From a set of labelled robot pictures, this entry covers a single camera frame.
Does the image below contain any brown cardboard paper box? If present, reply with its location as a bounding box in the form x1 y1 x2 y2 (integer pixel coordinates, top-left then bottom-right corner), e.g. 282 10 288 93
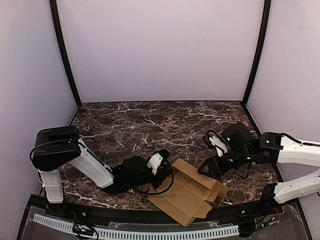
148 158 229 227

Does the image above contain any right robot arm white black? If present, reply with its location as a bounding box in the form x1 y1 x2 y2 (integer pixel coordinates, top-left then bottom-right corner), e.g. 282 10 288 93
197 123 320 205

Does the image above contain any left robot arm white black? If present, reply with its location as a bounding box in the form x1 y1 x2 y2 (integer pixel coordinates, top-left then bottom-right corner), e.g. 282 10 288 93
29 125 174 204

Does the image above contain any right small circuit board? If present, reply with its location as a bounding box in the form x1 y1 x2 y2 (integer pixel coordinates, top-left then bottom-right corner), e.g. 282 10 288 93
261 216 280 228

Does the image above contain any small green circuit board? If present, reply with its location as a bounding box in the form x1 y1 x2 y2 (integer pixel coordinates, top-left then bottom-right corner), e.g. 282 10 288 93
72 223 95 236

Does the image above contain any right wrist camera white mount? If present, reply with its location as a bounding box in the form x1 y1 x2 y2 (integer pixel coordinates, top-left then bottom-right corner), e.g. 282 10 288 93
202 130 228 157

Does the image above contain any white slotted cable duct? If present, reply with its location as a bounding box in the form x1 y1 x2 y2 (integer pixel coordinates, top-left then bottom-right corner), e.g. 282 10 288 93
32 213 240 240

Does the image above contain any black front table rail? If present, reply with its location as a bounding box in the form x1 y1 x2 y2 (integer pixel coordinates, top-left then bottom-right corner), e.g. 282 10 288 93
45 201 275 226

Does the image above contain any black right frame post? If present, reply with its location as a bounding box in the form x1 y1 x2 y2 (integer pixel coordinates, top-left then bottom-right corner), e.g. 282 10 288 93
241 0 272 107

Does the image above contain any black frame post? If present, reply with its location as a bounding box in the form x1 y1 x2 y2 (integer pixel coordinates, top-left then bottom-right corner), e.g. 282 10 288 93
49 0 82 108
241 0 272 107

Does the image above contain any black left frame post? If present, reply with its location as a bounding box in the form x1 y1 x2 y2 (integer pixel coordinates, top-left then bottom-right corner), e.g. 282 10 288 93
49 0 82 108

